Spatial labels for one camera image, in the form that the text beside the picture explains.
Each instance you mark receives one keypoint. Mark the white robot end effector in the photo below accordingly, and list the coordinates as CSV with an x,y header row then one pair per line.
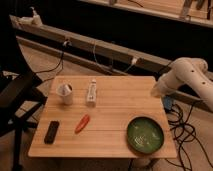
x,y
161,88

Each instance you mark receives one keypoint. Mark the green ceramic bowl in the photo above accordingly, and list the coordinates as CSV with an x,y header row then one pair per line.
x,y
144,135

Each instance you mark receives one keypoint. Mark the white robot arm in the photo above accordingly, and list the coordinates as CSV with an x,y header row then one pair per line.
x,y
186,71

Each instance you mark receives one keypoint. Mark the blue box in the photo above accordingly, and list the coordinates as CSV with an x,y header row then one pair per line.
x,y
167,103

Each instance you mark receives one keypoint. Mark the white tube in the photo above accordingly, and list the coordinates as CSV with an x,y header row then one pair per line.
x,y
91,94

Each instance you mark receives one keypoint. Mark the white paper cup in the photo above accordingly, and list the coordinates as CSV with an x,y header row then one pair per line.
x,y
64,91

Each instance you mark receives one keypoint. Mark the grey metal beam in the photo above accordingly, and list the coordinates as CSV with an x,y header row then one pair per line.
x,y
109,50

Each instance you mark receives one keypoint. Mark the black remote control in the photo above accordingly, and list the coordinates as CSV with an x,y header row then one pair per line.
x,y
51,132

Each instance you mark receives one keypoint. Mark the white object on beam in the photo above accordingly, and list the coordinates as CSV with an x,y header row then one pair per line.
x,y
35,19

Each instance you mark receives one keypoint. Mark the black chair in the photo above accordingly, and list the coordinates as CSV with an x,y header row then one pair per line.
x,y
17,91

